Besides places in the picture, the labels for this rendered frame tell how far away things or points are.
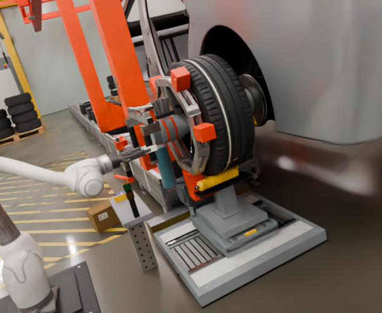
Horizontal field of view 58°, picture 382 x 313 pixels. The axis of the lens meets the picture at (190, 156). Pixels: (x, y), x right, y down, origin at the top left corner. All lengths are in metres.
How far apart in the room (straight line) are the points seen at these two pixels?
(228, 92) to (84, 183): 0.80
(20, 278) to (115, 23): 1.50
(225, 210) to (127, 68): 1.08
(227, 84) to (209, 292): 1.05
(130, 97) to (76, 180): 0.95
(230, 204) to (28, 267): 1.14
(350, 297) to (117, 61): 1.82
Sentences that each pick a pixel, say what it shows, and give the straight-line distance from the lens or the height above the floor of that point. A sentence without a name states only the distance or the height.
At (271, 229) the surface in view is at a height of 0.14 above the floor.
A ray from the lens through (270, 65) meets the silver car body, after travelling 1.67.
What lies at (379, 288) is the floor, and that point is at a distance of 1.92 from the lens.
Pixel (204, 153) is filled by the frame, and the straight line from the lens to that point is 1.73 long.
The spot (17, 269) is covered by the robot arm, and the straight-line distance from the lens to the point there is 1.72.
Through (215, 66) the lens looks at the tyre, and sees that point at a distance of 1.81.
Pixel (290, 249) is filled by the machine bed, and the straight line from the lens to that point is 2.06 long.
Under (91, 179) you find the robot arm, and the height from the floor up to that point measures 0.85.
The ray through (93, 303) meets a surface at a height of 0.30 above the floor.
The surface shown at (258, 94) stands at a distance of 2.01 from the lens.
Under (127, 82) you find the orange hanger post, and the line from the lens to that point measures 2.29.
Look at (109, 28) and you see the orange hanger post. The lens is 2.30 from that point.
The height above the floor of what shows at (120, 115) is 0.66.
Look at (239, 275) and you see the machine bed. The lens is 1.93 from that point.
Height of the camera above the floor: 1.27
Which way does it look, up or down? 18 degrees down
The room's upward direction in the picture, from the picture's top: 15 degrees counter-clockwise
